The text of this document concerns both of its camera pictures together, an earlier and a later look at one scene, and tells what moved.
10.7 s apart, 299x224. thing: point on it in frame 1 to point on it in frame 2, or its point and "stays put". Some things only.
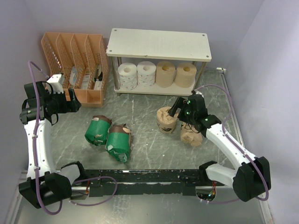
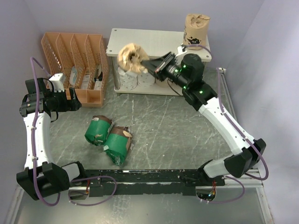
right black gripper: (181, 103) to (157, 65)
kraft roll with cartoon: (189, 134) to (195, 30)
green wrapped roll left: (97, 131) stays put
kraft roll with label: (166, 123) to (130, 57)
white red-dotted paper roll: (127, 75) stays put
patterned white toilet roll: (146, 71) stays put
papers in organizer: (84, 85) stays put
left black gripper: (73, 105) stays put
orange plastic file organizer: (81, 61) stays put
